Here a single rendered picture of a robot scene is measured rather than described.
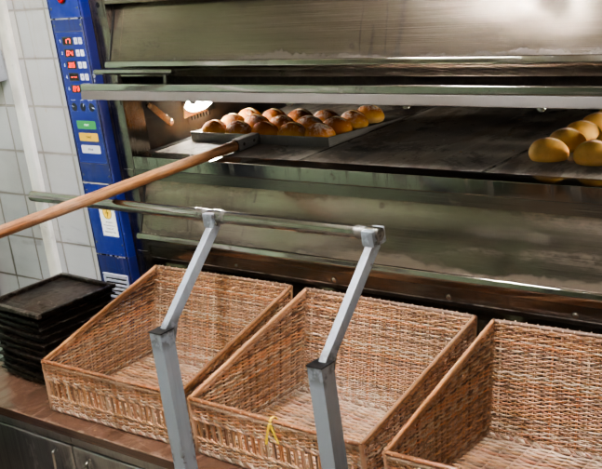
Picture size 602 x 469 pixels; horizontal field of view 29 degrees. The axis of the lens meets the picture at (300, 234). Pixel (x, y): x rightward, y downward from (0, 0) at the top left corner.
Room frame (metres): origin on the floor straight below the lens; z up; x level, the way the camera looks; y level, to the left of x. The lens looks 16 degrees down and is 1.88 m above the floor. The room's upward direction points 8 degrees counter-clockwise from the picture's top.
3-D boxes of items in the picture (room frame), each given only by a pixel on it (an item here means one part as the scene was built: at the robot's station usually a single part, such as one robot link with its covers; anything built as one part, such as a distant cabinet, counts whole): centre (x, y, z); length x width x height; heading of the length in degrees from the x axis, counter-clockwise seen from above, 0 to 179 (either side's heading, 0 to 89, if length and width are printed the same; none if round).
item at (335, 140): (3.48, -0.03, 1.19); 0.55 x 0.36 x 0.03; 47
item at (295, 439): (2.61, -0.03, 0.72); 0.56 x 0.49 x 0.28; 46
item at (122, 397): (3.01, 0.40, 0.72); 0.56 x 0.49 x 0.28; 48
